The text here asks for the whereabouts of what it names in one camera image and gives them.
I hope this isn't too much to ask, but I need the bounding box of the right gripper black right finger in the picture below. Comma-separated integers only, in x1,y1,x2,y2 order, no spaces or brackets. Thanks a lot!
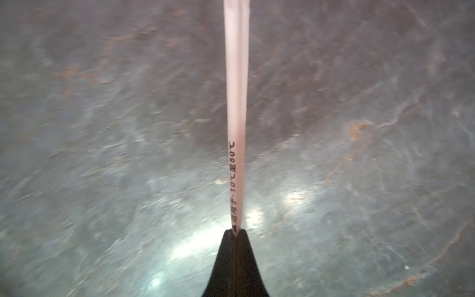
235,229,270,297

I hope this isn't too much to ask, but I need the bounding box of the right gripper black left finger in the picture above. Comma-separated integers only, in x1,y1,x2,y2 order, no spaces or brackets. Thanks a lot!
202,230,236,297

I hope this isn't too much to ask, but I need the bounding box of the straw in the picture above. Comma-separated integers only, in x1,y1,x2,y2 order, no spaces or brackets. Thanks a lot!
223,0,251,235

